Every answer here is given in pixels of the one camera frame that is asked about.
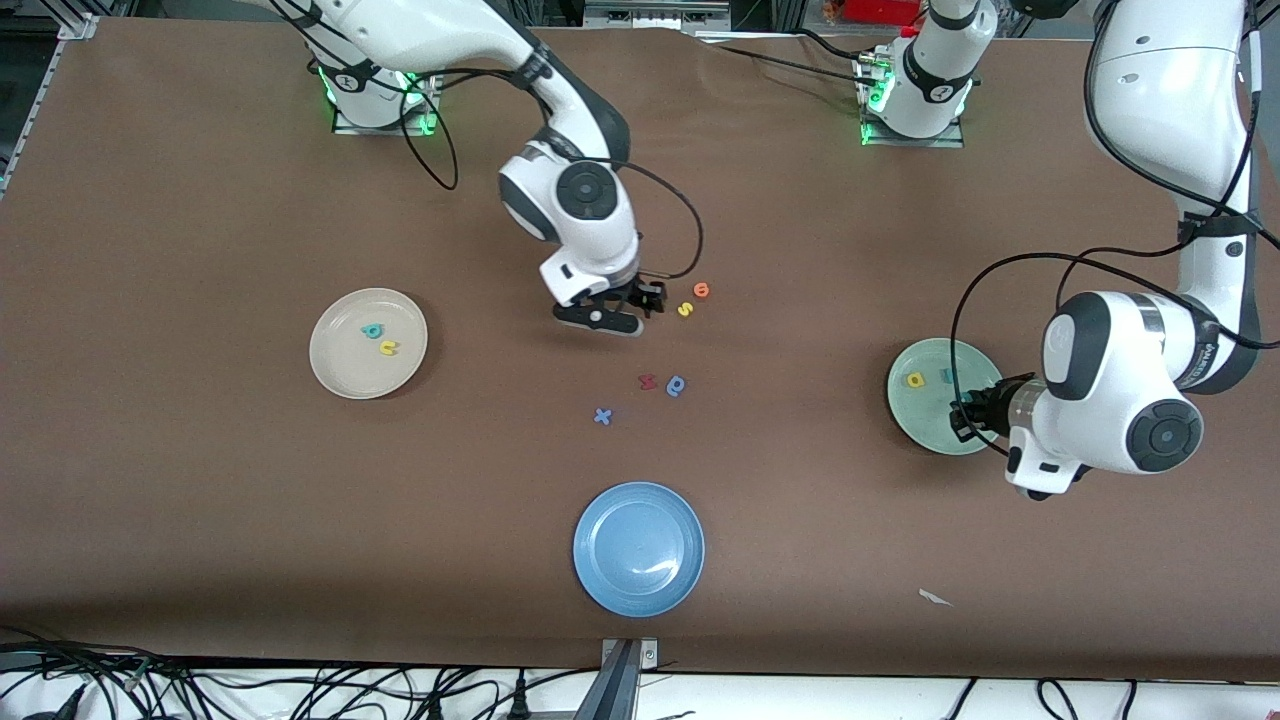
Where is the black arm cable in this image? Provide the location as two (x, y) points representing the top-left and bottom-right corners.
(400, 70), (704, 281)
(950, 20), (1280, 456)

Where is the beige brown plate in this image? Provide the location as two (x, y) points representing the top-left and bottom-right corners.
(309, 288), (429, 401)

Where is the black looped floor cable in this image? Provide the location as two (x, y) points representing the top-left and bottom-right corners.
(1035, 678), (1141, 720)

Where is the tangled black cable bundle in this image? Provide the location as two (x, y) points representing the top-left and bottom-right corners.
(0, 625), (601, 720)

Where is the aluminium frame profile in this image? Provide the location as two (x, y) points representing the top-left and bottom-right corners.
(1205, 0), (1280, 68)
(0, 12), (101, 201)

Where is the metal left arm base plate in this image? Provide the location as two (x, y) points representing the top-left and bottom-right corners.
(860, 55), (966, 149)

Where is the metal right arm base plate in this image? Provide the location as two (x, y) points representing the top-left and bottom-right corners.
(333, 60), (441, 136)

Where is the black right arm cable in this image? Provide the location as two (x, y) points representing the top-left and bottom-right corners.
(400, 70), (704, 281)

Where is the thin black table cable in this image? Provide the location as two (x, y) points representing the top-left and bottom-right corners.
(712, 43), (869, 84)
(793, 26), (886, 64)

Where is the blue plate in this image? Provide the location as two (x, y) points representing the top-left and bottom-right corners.
(573, 482), (706, 618)

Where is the grey power strip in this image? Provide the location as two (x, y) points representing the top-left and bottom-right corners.
(583, 0), (731, 31)

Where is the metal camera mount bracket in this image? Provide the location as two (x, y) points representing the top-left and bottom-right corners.
(600, 638), (659, 720)

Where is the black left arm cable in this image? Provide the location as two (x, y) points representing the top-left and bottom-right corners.
(950, 20), (1280, 456)

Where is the brown table cover sheet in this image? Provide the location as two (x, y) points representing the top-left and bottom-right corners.
(0, 18), (1280, 683)

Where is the light green plate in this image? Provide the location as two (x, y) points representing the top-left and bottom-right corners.
(887, 337), (1006, 457)

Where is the red box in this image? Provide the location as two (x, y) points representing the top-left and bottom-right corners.
(830, 0), (923, 26)

